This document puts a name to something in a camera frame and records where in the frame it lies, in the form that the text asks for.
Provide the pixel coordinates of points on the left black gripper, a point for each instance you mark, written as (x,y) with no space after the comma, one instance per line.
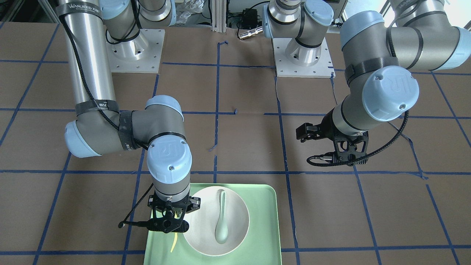
(326,125)

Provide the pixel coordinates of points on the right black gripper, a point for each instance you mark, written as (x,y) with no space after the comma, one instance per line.
(194,204)

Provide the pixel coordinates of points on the yellow plastic fork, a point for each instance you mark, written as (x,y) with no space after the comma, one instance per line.
(175,240)

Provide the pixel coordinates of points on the white round plate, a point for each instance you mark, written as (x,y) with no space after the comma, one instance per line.
(202,222)

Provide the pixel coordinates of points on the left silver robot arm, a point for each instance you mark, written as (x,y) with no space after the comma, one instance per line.
(378,61)

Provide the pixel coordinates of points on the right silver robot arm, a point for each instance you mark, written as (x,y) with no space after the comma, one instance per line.
(101,29)

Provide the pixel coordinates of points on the light green plastic spoon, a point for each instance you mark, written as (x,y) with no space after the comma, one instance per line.
(222,230)

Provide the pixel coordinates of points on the light green tray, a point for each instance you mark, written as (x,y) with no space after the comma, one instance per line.
(261,245)

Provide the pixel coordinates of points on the brown paper table cover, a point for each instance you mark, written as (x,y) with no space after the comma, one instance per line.
(408,205)

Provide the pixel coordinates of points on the silver metal cylinder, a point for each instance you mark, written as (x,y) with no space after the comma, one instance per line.
(249,33)

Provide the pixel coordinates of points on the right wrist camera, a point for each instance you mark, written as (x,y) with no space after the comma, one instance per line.
(168,225)

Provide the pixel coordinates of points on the aluminium frame post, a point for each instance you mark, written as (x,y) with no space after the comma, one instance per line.
(218,15)

